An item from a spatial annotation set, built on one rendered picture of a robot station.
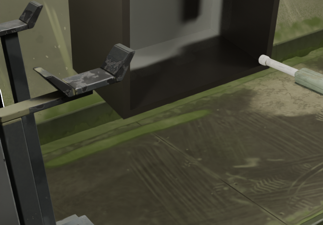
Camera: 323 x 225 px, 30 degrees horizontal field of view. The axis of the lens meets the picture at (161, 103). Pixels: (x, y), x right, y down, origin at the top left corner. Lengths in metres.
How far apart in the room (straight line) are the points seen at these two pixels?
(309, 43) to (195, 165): 1.28
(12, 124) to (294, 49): 2.94
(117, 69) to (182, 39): 1.82
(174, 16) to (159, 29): 0.07
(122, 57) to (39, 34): 2.25
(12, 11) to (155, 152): 0.88
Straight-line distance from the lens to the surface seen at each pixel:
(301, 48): 3.38
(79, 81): 0.49
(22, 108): 0.47
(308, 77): 1.84
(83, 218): 0.87
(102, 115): 2.74
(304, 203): 2.18
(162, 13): 2.23
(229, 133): 2.61
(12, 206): 1.19
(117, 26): 1.73
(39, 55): 2.71
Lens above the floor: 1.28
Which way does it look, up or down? 25 degrees down
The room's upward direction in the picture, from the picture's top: 6 degrees counter-clockwise
